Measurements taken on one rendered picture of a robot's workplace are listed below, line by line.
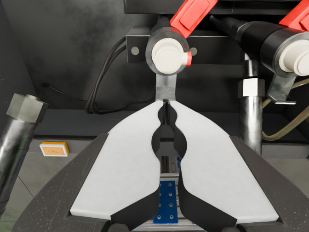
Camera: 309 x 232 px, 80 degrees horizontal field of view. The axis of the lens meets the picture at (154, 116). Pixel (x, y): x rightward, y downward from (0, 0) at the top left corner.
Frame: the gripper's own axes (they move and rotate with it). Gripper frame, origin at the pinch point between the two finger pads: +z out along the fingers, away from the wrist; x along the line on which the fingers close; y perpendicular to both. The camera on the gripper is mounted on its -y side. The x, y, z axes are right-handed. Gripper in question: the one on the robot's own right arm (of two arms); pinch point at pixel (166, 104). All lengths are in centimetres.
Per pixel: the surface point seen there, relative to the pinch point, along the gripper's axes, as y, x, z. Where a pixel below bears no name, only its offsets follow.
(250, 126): 3.6, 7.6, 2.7
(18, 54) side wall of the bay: 4.9, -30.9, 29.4
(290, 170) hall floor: 133, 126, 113
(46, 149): 20.6, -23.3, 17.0
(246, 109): 2.5, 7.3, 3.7
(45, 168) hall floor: 140, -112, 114
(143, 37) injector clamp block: -1.3, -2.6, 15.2
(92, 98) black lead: 5.5, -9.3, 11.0
